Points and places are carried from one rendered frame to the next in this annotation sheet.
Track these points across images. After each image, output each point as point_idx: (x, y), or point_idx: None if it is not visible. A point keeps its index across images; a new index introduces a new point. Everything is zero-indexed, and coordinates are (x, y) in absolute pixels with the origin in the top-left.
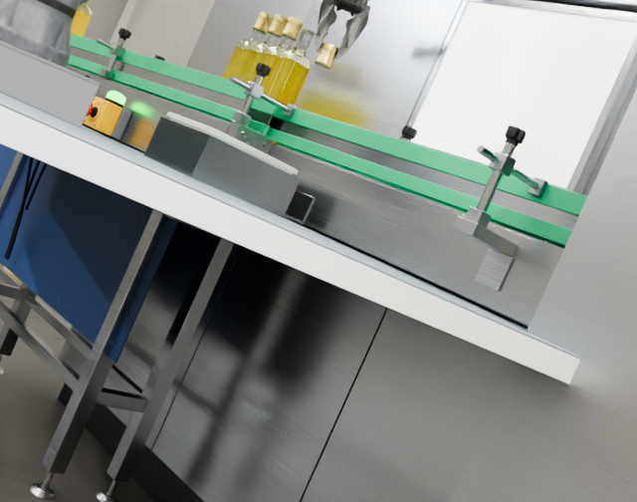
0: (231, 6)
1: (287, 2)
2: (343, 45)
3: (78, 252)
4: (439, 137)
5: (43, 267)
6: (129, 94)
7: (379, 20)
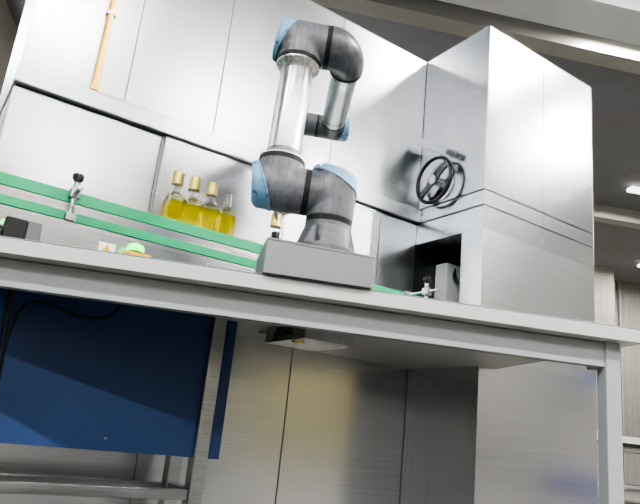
0: (39, 129)
1: (119, 144)
2: (282, 214)
3: (112, 391)
4: None
5: (54, 419)
6: (127, 242)
7: (232, 183)
